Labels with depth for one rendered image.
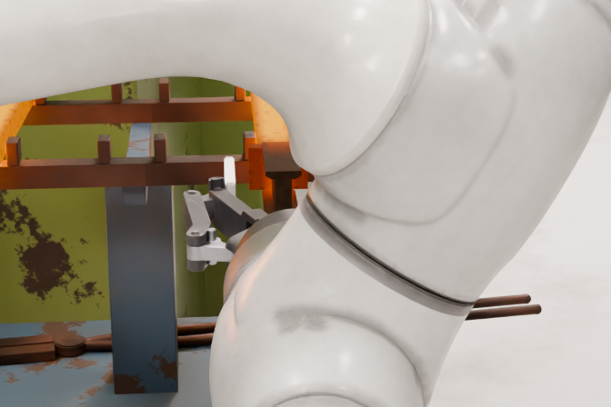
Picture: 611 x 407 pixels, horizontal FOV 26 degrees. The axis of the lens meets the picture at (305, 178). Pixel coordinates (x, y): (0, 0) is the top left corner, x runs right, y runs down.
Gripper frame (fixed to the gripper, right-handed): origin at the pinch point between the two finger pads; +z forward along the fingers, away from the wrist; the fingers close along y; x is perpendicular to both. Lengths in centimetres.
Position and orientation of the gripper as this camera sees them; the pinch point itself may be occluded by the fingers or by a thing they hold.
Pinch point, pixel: (280, 185)
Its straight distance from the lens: 99.1
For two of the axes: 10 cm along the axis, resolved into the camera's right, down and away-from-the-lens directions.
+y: 10.0, -0.2, 0.6
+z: -0.7, -2.9, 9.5
